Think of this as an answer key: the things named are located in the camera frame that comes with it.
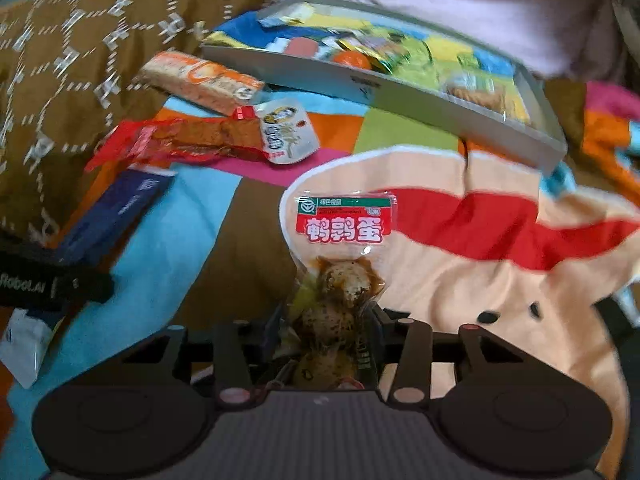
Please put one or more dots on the orange-white rice cracker packet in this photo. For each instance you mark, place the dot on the orange-white rice cracker packet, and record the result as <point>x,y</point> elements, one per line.
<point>200,77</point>

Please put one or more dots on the brown patterned pillow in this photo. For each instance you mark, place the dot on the brown patterned pillow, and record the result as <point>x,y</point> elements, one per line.
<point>90,75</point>

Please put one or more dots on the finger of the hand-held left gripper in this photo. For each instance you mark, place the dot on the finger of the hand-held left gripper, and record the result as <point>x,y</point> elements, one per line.
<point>87,287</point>

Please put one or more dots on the white round-edged snack packet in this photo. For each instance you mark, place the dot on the white round-edged snack packet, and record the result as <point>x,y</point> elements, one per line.
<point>287,130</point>

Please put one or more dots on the green-yellow snack packet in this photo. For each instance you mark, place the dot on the green-yellow snack packet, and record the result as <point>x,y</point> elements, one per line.
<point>405,55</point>

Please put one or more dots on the navy blue packet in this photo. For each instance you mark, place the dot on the navy blue packet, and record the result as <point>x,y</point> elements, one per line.
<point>115,215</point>

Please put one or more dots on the pink snack packet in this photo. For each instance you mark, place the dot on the pink snack packet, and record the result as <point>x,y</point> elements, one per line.
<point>302,46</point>

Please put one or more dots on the quail egg packet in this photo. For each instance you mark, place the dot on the quail egg packet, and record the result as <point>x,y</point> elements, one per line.
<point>340,240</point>

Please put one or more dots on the grey box with painted bottom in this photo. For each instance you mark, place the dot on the grey box with painted bottom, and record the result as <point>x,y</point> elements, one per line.
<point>450,110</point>

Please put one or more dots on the red packet with brown tofu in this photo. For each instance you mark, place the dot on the red packet with brown tofu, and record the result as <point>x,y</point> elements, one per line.
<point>190,140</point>

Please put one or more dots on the orange round snack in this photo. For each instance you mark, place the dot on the orange round snack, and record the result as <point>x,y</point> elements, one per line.
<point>352,60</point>

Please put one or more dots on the clear biscuit packet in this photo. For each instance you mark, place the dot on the clear biscuit packet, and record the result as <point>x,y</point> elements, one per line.
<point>477,91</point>

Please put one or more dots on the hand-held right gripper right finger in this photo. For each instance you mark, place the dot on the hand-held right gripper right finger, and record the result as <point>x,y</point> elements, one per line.
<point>412,355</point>

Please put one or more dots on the colourful patchwork bear blanket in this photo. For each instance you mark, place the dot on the colourful patchwork bear blanket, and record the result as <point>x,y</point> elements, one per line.
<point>210,240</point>

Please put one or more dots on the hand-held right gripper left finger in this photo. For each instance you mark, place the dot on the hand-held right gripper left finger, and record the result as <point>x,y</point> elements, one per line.
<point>234,355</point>

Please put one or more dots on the yellow snack packet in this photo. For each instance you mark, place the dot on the yellow snack packet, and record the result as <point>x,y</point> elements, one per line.
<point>287,16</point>

